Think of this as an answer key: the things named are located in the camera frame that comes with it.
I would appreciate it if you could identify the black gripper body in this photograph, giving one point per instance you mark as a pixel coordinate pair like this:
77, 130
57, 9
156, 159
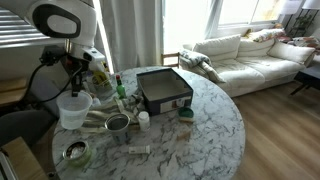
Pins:
76, 65

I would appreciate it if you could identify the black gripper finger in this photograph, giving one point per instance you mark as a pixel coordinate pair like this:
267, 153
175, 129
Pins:
79, 83
73, 85

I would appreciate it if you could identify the clear plastic jar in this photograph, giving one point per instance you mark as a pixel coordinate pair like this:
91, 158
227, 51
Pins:
73, 113

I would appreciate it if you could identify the metal cup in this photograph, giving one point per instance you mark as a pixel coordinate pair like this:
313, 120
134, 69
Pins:
118, 131

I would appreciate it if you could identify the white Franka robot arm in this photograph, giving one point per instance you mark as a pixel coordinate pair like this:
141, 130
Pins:
66, 20

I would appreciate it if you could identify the small green-topped jar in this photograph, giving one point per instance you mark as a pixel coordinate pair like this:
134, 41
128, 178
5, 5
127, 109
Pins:
76, 151

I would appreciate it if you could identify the yellow label bag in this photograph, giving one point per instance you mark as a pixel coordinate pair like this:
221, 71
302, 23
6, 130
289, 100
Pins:
100, 79

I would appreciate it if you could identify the green bottle red cap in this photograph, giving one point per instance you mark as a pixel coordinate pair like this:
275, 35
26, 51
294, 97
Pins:
121, 90

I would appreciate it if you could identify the grey striped cream towel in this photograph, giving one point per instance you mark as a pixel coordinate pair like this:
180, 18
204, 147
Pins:
130, 106

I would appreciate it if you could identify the wooden desk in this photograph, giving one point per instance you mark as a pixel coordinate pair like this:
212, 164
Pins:
13, 91

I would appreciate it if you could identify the grey office chair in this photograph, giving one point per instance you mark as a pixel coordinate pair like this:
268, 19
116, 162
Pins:
26, 126

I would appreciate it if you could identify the white curtain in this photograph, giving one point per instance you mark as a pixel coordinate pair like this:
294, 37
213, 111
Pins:
133, 33

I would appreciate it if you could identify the white window blinds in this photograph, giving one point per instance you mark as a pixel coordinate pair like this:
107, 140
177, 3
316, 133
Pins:
16, 33

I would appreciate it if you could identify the white pill bottle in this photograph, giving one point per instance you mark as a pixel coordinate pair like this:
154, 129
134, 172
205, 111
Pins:
144, 121

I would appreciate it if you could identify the dark blue cardboard box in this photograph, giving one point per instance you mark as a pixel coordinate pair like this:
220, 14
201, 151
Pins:
165, 100

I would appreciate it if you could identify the small white tube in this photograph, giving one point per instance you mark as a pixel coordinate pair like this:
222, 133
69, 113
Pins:
139, 150

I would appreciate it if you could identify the wooden chair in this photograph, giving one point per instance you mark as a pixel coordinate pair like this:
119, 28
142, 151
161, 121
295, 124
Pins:
170, 60

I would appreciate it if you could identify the green scrub sponge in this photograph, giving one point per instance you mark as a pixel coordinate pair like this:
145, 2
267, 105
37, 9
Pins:
186, 114

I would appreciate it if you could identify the grey knitted blanket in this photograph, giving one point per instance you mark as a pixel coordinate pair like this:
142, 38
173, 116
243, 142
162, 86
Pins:
200, 63

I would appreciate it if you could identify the white sofa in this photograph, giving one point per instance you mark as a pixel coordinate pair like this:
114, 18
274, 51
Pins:
260, 66

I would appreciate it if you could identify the floral pillow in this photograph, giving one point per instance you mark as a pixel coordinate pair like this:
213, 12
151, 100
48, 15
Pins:
265, 35

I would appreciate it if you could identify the black coffee table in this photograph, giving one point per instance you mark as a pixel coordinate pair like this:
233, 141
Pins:
308, 78

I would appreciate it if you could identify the black plant stand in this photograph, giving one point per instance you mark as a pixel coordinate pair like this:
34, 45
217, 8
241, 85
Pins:
301, 23

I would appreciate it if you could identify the patterned throw pillow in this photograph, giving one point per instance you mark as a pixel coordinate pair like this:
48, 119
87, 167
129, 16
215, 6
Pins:
305, 41

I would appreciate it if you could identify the white lamp shade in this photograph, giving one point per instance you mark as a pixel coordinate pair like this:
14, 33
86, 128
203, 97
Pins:
311, 4

